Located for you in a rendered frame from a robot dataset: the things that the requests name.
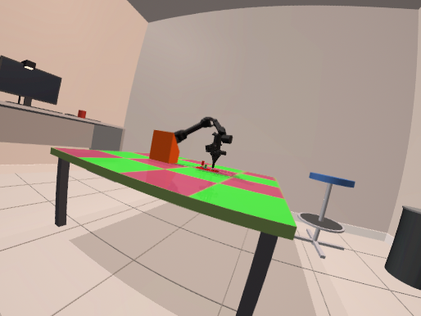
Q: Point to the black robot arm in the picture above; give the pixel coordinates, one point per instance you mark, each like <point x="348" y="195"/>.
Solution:
<point x="206" y="122"/>

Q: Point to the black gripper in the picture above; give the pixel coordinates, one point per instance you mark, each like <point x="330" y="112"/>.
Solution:
<point x="216" y="153"/>

